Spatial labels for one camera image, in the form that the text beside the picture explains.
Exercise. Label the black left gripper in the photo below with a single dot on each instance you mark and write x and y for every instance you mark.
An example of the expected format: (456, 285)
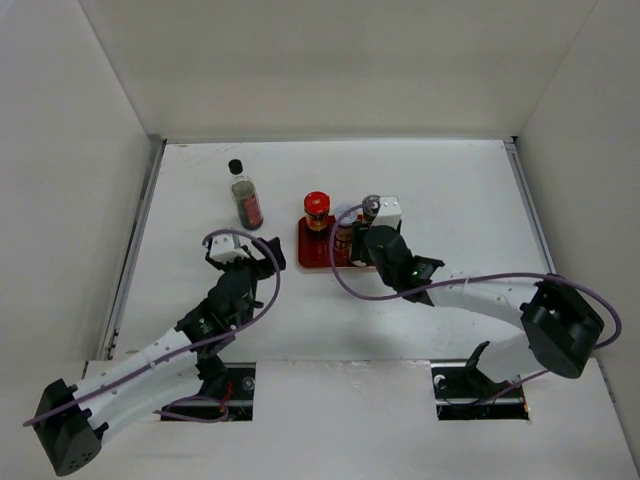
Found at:
(265, 266)

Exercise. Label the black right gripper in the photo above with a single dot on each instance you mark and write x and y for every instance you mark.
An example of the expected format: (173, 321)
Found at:
(357, 240)

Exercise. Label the small white-lid spice jar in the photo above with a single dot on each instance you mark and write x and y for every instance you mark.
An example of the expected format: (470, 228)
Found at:
(344, 235)

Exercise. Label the clear-top salt grinder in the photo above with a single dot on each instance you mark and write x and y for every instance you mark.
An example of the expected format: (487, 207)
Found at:
(370, 208)

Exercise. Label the red-lid chili sauce jar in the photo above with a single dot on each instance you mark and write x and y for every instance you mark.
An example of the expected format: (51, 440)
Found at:
(317, 206)

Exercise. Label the tall dark sauce bottle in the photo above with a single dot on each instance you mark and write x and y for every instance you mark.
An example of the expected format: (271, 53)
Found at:
(245, 197)

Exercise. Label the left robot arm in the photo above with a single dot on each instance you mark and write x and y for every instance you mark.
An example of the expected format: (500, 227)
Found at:
(73, 421)

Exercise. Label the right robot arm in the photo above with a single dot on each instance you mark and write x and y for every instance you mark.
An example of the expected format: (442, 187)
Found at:
(558, 329)

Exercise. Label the red gold-rimmed tray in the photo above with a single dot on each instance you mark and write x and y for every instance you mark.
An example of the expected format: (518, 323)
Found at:
(314, 253)

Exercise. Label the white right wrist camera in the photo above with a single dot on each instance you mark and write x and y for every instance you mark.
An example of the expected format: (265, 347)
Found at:
(389, 213)

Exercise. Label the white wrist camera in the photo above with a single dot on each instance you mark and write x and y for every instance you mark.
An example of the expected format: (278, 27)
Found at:
(389, 213)
(225, 248)

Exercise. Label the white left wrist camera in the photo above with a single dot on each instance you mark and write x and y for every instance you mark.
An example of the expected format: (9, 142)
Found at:
(225, 248)

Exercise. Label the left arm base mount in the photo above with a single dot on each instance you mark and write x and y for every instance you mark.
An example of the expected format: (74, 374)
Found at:
(226, 395)

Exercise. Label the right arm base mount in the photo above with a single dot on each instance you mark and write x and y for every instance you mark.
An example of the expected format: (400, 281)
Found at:
(463, 393)

